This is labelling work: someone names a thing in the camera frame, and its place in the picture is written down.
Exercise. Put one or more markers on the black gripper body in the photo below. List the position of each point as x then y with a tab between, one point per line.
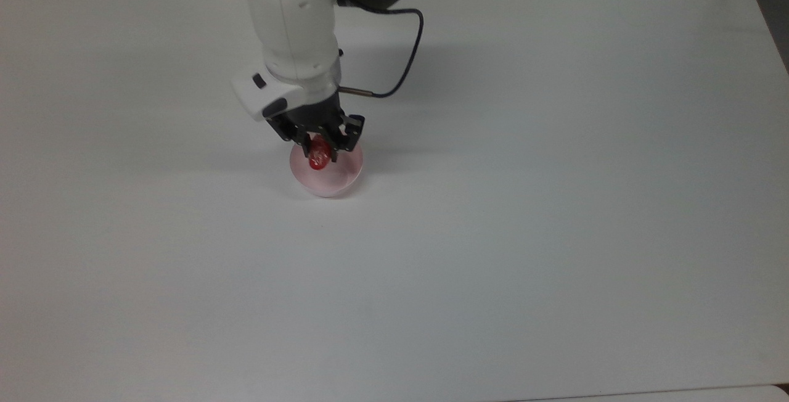
308	119

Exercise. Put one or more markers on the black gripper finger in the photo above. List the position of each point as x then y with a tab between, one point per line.
348	134
306	142

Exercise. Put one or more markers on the red strawberry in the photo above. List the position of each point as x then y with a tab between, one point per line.
319	156

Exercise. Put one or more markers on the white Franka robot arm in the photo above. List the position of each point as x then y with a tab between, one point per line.
296	20

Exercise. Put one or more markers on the pink plastic bowl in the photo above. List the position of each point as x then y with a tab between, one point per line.
338	183

